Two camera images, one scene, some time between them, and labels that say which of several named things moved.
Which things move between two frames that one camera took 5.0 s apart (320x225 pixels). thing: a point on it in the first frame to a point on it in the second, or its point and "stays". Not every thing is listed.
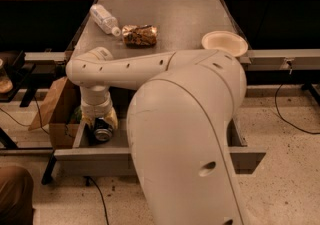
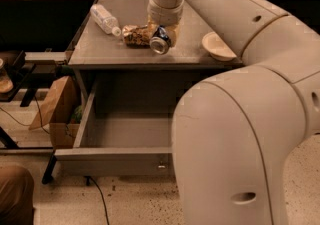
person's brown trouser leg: (16, 196) stays
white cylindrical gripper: (97, 107) to (164, 13)
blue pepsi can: (103, 131) to (160, 42)
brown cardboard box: (60, 111) stays
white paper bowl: (225, 41) stays
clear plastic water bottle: (106, 21) stays
